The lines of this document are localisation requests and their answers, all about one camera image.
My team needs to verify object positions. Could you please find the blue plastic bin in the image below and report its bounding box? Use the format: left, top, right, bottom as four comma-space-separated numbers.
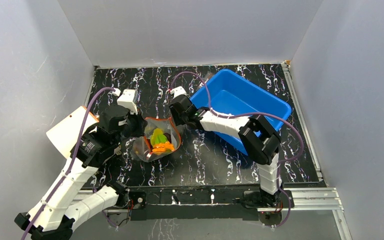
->
190, 69, 292, 156

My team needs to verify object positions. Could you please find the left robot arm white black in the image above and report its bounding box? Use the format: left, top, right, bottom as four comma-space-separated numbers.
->
14, 105, 147, 240

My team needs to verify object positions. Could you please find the green toy leaf vegetable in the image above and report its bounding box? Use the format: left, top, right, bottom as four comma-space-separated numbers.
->
149, 128, 168, 147

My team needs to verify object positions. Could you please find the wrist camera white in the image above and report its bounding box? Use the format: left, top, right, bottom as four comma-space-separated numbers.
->
117, 89, 138, 115
169, 86, 188, 99

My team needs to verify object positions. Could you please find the black marbled table mat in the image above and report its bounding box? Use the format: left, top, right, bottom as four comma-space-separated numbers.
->
83, 63, 322, 189

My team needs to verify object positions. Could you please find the orange toy food piece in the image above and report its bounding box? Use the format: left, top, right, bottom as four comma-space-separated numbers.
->
151, 141, 175, 155

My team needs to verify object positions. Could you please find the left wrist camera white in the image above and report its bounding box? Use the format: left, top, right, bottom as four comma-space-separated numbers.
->
117, 89, 138, 115

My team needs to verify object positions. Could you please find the white paper towel roll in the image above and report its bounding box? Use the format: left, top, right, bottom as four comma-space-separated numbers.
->
46, 106, 87, 159

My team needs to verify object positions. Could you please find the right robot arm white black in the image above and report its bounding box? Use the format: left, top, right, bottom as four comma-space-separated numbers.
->
169, 95, 283, 208

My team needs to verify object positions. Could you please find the purple toy eggplant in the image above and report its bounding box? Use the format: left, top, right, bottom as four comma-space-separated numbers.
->
163, 133, 172, 143

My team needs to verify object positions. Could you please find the clear zip bag orange zipper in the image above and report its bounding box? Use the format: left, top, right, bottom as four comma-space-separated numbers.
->
130, 117, 182, 163

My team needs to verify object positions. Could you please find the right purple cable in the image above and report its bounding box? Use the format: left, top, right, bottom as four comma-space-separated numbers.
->
168, 71, 305, 229

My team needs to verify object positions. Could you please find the purple cable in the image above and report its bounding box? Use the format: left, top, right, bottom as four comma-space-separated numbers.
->
168, 71, 305, 229
19, 86, 122, 240

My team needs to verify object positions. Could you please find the small clear marker box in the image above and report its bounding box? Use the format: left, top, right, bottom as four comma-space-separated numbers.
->
198, 72, 214, 87

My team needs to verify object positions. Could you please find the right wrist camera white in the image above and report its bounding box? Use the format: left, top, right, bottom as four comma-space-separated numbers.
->
169, 86, 188, 99

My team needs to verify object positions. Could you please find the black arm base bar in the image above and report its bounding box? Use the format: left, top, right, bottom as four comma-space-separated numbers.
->
128, 184, 295, 224

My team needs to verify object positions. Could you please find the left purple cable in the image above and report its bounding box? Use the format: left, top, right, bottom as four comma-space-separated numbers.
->
19, 86, 122, 240

